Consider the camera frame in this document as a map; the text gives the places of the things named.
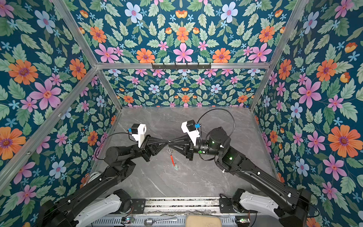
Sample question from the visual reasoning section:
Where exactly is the round white alarm clock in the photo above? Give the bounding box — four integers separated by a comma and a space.
87, 171, 101, 184

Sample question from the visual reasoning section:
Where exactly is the aluminium frame post back right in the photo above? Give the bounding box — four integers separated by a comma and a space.
250, 0, 309, 112

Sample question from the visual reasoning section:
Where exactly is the aluminium frame post back left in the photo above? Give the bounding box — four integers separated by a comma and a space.
53, 1, 122, 112

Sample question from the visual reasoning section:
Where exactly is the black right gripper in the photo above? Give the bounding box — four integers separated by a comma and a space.
170, 135, 223, 163

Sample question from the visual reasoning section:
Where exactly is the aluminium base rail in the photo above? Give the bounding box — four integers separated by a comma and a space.
85, 196, 301, 218

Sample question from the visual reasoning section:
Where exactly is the metal spoon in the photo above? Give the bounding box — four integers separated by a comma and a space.
144, 217, 178, 227

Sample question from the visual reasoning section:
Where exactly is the black camera cable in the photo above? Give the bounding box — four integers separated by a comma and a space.
196, 108, 236, 137
95, 132, 137, 161

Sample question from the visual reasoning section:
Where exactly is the large keyring with red grip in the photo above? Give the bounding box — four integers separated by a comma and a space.
168, 146, 176, 167

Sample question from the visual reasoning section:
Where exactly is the aluminium horizontal back bar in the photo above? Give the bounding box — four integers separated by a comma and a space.
96, 62, 270, 70

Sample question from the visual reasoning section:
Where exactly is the black hook rail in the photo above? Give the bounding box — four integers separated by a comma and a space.
151, 63, 212, 70

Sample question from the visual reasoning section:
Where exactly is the black left camera cable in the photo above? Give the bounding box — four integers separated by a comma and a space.
95, 132, 137, 161

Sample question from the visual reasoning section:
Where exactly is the aluminium left diagonal bar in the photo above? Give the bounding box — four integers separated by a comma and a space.
1, 67, 98, 192

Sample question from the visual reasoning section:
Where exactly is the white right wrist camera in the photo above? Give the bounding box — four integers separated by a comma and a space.
181, 120, 200, 146

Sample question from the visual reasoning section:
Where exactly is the beige foam pad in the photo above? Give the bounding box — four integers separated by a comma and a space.
185, 215, 222, 227

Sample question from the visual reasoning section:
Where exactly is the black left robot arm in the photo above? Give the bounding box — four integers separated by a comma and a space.
35, 135, 169, 227

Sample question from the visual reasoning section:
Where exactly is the aluminium frame post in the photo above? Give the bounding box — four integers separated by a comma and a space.
53, 1, 122, 112
250, 0, 309, 112

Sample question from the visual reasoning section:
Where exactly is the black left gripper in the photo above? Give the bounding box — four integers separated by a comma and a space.
124, 135, 168, 164

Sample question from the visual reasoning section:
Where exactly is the black right camera cable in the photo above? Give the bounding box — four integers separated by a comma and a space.
196, 108, 236, 137

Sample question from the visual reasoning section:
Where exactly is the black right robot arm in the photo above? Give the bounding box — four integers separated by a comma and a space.
169, 127, 311, 227

